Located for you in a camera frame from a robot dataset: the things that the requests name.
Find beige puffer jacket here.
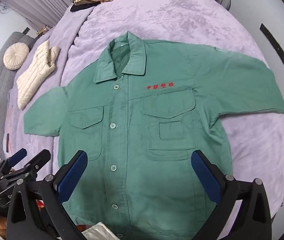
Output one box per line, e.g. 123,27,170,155
16,40,61,110

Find green button-up shirt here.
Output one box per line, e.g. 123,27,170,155
23,31,284,240

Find light pleated curtain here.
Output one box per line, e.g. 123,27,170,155
0,0,82,33

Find small wooden object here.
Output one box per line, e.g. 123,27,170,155
36,25,50,37

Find round beige pleated cushion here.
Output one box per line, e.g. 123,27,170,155
3,43,30,70

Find long black strip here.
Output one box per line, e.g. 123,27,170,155
260,23,284,65

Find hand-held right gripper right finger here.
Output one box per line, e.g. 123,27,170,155
191,150,277,240

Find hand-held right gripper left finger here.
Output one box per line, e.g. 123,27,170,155
6,150,89,240

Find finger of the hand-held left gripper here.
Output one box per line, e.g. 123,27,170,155
0,148,28,173
1,149,52,181

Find black garment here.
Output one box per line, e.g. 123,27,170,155
70,1,102,12

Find purple plush blanket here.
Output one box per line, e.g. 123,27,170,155
3,0,284,230

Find shiny white cloth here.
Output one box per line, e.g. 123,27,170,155
82,221,119,240

